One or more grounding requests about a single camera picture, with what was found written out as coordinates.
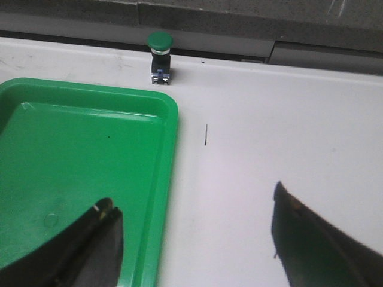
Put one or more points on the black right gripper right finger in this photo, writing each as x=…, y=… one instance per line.
x=313, y=252

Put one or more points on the green mushroom push button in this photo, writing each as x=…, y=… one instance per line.
x=160, y=44

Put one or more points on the grey stone platform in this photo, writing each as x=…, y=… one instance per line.
x=249, y=28

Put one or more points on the green plastic tray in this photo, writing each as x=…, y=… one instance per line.
x=64, y=146

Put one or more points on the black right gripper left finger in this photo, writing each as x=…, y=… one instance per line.
x=87, y=253

